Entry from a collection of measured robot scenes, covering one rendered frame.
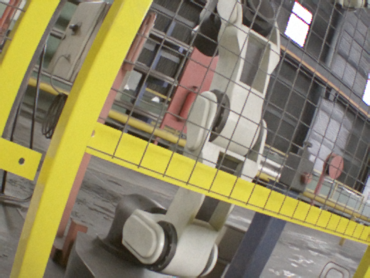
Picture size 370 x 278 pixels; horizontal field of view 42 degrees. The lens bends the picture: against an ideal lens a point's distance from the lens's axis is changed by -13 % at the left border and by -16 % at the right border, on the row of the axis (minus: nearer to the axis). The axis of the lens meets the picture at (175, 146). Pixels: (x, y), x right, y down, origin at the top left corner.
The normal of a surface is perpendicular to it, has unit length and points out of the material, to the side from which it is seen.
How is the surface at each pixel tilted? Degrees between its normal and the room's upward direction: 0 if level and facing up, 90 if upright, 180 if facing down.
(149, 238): 90
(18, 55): 90
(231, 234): 90
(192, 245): 82
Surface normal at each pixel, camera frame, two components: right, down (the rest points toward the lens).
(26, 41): 0.52, 0.24
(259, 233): -0.76, -0.30
